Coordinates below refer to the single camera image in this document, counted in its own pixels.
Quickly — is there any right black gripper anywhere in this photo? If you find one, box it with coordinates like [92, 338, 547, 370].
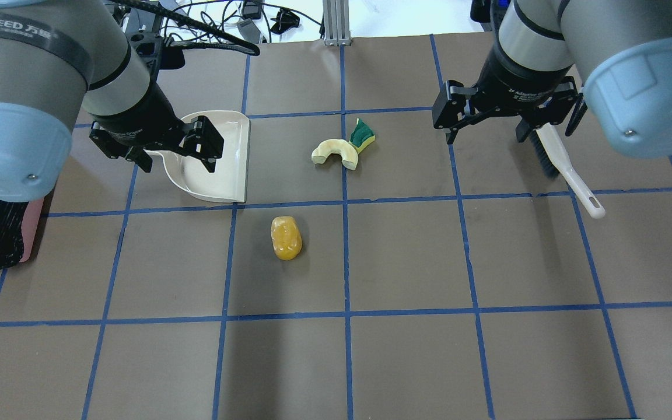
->
[432, 46, 589, 145]

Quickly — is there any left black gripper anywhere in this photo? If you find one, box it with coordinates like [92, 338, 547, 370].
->
[90, 87, 225, 173]

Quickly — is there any white hand brush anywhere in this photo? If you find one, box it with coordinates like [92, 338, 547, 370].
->
[531, 123, 606, 219]

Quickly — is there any orange-yellow toy potato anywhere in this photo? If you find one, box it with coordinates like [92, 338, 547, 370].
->
[270, 216, 302, 261]

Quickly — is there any green yellow sponge piece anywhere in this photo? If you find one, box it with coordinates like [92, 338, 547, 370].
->
[348, 118, 376, 154]

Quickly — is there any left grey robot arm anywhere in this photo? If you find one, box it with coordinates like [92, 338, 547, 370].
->
[0, 1, 224, 202]

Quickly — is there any aluminium frame post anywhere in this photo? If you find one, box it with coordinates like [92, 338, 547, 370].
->
[322, 0, 352, 46]

